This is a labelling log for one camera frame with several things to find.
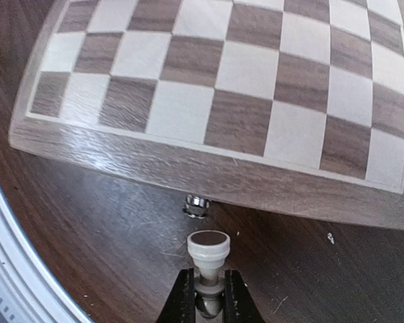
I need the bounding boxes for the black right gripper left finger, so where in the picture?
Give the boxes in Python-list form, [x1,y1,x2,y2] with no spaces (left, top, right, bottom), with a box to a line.
[158,268,195,323]

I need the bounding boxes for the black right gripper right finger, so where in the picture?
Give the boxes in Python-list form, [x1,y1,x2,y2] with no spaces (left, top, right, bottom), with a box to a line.
[223,270,265,323]

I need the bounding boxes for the silver board clasp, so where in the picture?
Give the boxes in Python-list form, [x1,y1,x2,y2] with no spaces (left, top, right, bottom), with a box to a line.
[182,194,211,219]

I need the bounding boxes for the wooden chess board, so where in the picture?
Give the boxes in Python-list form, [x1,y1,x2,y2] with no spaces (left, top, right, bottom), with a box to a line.
[9,1,404,229]

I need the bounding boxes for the aluminium front rail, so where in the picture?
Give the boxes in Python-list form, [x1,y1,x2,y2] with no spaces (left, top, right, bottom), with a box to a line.
[0,187,91,322]

